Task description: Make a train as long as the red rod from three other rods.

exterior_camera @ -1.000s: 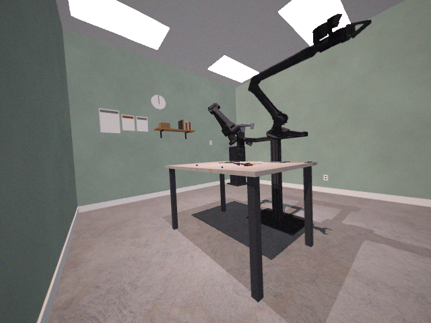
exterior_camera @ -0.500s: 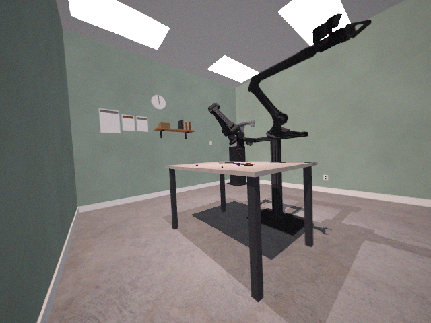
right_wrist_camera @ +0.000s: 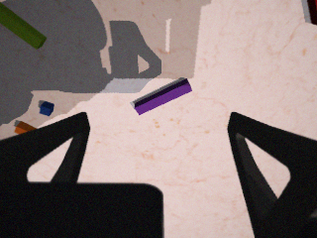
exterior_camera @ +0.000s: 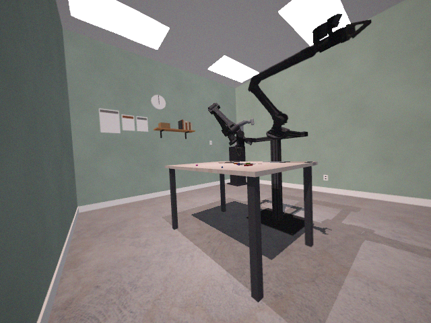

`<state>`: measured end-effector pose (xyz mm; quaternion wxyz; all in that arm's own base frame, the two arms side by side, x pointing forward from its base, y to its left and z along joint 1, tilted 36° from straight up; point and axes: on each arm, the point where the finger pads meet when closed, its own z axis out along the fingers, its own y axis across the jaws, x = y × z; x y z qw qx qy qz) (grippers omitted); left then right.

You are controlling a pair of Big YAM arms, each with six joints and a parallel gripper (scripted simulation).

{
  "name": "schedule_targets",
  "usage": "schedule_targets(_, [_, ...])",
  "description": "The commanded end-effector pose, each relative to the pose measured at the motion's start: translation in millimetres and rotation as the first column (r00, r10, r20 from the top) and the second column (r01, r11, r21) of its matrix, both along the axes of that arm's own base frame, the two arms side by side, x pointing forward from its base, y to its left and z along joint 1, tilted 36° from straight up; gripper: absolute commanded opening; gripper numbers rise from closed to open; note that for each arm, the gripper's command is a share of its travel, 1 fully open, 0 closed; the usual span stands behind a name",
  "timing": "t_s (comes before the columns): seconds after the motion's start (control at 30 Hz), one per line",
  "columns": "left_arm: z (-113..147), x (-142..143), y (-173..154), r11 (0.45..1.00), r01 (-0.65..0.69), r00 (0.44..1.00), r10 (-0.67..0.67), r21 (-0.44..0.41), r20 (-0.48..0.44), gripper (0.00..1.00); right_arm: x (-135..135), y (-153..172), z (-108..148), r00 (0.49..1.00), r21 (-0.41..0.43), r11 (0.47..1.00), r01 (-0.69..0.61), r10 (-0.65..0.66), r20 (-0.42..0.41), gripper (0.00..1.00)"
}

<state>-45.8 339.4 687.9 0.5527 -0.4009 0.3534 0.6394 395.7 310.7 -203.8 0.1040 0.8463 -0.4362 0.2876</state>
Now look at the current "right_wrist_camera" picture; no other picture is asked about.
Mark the lime green rectangular block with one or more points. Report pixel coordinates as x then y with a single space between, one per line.
21 28

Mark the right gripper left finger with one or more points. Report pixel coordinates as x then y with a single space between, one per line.
18 153

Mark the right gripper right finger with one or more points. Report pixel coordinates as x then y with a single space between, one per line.
273 217

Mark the orange rod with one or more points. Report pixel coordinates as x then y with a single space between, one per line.
23 127

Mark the purple rod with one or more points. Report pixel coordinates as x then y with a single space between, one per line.
163 97

